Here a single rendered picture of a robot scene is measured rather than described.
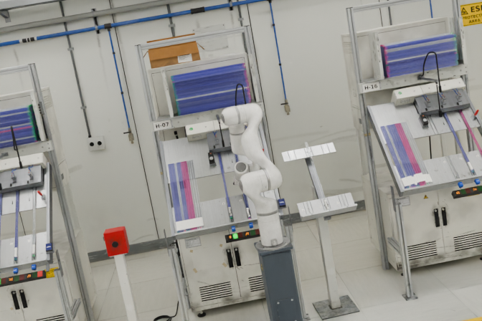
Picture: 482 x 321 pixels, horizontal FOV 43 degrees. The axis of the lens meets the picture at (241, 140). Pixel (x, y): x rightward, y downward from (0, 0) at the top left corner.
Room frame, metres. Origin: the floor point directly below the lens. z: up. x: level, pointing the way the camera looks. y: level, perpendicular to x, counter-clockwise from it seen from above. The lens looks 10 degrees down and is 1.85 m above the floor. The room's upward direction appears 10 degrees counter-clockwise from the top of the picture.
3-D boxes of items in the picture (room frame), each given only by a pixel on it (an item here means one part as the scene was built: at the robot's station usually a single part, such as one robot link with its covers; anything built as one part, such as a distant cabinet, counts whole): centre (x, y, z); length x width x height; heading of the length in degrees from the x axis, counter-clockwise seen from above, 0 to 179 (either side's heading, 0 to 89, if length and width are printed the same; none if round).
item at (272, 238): (3.19, -0.07, 0.79); 0.19 x 0.19 x 0.18
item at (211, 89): (4.12, 0.14, 1.52); 0.51 x 0.13 x 0.27; 93
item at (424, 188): (4.14, -1.27, 0.65); 1.01 x 0.73 x 1.29; 3
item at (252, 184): (3.18, -0.04, 1.00); 0.19 x 0.12 x 0.24; 104
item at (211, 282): (4.24, 0.20, 0.31); 0.70 x 0.65 x 0.62; 93
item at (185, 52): (4.42, 0.26, 1.82); 0.68 x 0.30 x 0.20; 93
